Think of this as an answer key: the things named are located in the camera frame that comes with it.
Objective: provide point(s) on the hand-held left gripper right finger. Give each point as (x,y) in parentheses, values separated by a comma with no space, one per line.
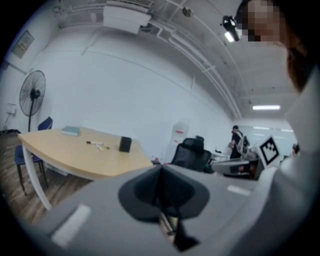
(220,207)

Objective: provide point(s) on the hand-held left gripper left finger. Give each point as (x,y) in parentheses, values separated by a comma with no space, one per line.
(100,225)

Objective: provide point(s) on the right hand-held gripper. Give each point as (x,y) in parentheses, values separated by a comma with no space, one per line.
(268,150)

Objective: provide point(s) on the white pen with yellow tip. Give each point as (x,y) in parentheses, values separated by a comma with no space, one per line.
(100,147)

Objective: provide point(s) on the white pen with black cap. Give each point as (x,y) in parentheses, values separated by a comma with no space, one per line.
(95,143)

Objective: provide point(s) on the black pen holder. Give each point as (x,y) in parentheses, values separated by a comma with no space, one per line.
(125,144)

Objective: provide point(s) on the long ceiling light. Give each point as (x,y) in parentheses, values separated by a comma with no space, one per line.
(266,107)

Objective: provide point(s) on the person's white shirt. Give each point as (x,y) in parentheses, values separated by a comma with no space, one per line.
(295,187)

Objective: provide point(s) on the black mesh office chair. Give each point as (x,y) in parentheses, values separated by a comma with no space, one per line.
(192,153)

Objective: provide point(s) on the white table leg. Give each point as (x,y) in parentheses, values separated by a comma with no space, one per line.
(35,180)

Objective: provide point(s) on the white water dispenser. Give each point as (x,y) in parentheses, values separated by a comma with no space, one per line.
(178,140)

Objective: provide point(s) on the teal book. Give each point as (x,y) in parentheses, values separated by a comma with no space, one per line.
(70,130)

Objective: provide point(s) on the blue stool with black legs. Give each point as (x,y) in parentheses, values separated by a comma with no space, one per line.
(21,157)

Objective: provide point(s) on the white ceiling pipes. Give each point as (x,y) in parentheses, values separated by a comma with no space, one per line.
(200,65)

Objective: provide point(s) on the blue chair with backrest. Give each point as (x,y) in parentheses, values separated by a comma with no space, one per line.
(45,123)

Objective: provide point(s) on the person's head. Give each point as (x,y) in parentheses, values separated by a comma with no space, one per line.
(262,22)

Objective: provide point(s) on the black standing fan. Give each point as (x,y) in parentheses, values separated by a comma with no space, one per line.
(32,96)

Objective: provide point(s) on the white ceiling air conditioner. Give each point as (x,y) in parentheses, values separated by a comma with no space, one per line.
(125,18)

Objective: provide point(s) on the black head camera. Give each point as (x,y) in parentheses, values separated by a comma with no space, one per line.
(231,26)

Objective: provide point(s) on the white wall socket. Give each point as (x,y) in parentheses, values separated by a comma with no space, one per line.
(11,108)

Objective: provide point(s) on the framed wall poster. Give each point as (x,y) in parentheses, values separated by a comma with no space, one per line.
(22,43)

